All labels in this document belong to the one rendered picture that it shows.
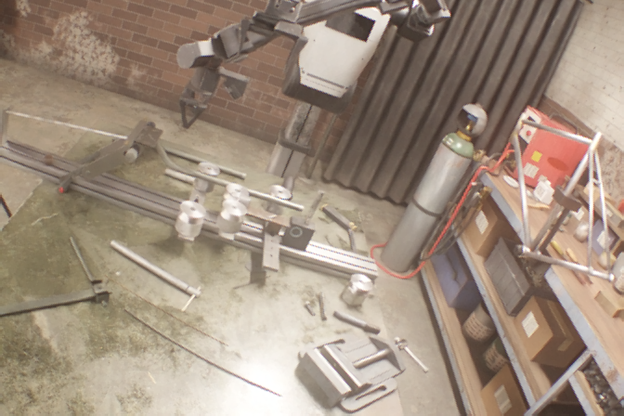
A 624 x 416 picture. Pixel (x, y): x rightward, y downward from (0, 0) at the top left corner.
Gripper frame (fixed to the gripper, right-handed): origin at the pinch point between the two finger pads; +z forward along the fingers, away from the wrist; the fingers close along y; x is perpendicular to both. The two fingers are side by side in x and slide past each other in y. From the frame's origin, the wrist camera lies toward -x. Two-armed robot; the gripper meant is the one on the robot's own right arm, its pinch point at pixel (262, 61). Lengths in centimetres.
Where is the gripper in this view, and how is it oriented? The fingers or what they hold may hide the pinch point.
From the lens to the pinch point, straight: 97.3
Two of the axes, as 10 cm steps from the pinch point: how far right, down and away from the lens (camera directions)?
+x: -2.1, 0.0, 9.8
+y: 9.3, 3.1, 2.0
